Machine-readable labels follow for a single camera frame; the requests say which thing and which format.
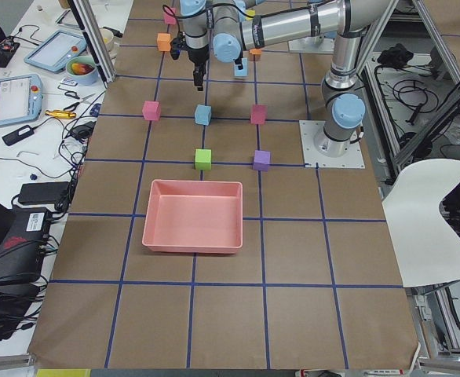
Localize pink block left front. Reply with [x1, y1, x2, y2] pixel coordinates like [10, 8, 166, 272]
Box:
[142, 101, 161, 121]

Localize green block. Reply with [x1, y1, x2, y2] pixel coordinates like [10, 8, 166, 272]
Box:
[194, 148, 212, 170]

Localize pink plastic tray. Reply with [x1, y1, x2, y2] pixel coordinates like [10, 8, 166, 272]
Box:
[142, 179, 243, 254]

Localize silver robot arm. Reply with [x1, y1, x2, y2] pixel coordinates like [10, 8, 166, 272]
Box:
[170, 0, 391, 158]
[171, 0, 260, 91]

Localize orange block near base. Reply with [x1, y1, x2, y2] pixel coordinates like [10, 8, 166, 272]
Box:
[248, 49, 262, 61]

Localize beige bowl with lemon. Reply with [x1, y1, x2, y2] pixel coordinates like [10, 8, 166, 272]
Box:
[100, 27, 115, 51]

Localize light blue block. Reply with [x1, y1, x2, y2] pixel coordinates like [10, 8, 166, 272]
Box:
[194, 104, 212, 126]
[234, 57, 248, 78]

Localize pink block right front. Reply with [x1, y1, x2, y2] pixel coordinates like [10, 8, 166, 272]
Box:
[163, 7, 177, 25]

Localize pink block near base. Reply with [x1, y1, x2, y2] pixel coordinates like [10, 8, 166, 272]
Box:
[250, 104, 268, 125]

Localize black laptop bag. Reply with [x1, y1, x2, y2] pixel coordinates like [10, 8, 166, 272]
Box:
[0, 207, 52, 287]

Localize teach pendant near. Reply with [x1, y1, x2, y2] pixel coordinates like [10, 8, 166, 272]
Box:
[0, 74, 42, 127]

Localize orange block far right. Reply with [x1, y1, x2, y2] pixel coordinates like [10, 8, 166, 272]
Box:
[156, 33, 171, 52]

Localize scissors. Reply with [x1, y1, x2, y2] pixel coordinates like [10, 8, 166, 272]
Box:
[63, 93, 94, 112]

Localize aluminium frame post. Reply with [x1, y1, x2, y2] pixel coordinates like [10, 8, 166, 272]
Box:
[68, 0, 116, 86]

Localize teach pendant far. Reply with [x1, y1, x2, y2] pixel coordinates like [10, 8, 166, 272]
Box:
[24, 30, 87, 72]

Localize black power adapter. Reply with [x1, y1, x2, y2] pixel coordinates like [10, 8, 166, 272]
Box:
[2, 125, 35, 146]

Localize purple block left side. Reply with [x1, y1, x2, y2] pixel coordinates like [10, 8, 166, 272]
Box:
[252, 150, 271, 171]

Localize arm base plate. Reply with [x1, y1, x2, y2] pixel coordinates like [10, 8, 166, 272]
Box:
[288, 36, 334, 54]
[299, 120, 365, 169]

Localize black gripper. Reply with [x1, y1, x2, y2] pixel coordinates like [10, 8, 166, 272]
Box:
[170, 32, 208, 91]

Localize white chair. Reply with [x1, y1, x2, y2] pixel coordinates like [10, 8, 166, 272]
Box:
[382, 159, 460, 287]

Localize teach pendant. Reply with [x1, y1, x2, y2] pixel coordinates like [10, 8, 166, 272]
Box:
[0, 74, 42, 127]
[24, 30, 87, 72]

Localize blue bowl with fruit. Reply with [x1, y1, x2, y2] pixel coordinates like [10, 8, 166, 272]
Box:
[66, 56, 99, 86]

